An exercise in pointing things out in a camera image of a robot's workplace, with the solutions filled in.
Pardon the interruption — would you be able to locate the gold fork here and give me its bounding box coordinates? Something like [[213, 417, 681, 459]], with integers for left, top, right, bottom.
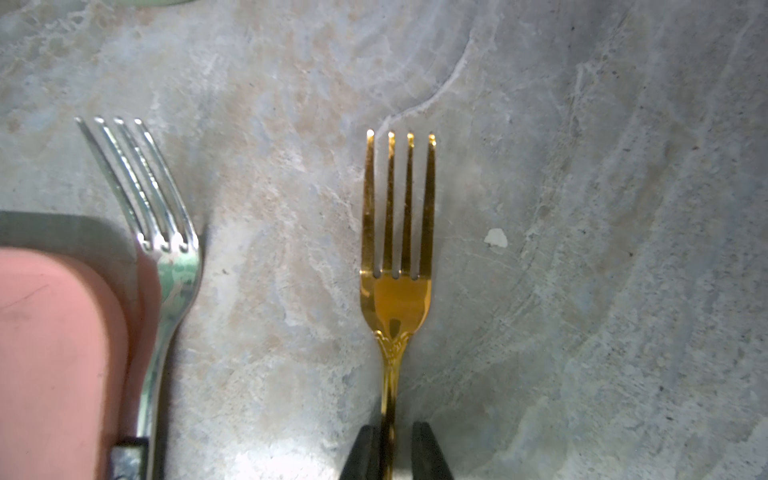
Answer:
[[360, 129, 436, 479]]

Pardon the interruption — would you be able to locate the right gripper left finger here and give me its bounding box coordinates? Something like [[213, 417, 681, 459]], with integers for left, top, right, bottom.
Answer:
[[339, 425, 380, 480]]

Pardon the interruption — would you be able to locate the pink plastic tray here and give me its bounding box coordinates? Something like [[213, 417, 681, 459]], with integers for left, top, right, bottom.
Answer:
[[1, 247, 160, 479]]

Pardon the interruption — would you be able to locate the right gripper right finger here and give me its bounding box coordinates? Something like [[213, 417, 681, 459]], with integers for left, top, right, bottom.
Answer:
[[411, 421, 454, 480]]

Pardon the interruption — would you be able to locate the silver fork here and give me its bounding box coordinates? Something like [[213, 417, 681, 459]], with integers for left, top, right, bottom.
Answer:
[[75, 116, 203, 479]]

